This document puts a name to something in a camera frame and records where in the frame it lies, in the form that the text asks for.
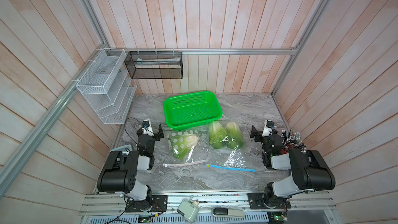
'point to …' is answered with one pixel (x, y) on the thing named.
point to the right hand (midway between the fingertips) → (260, 124)
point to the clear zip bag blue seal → (227, 148)
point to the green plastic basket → (192, 109)
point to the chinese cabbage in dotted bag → (181, 145)
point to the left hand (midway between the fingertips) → (153, 126)
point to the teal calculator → (123, 149)
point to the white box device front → (189, 209)
